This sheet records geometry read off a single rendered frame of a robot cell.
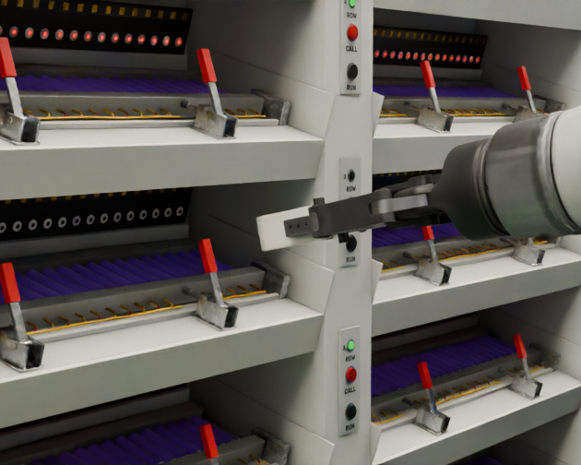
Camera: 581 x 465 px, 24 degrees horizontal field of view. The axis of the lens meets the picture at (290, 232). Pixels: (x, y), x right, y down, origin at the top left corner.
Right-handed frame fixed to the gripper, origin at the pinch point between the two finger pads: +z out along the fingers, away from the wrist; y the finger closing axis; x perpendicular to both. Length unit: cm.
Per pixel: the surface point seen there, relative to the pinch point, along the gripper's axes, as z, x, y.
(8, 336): 22.5, -5.0, -13.2
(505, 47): 28, 26, 100
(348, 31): 13.8, 21.8, 34.2
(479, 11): 14, 26, 66
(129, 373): 21.5, -10.3, -0.4
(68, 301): 26.4, -2.7, -2.0
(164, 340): 21.7, -8.0, 5.2
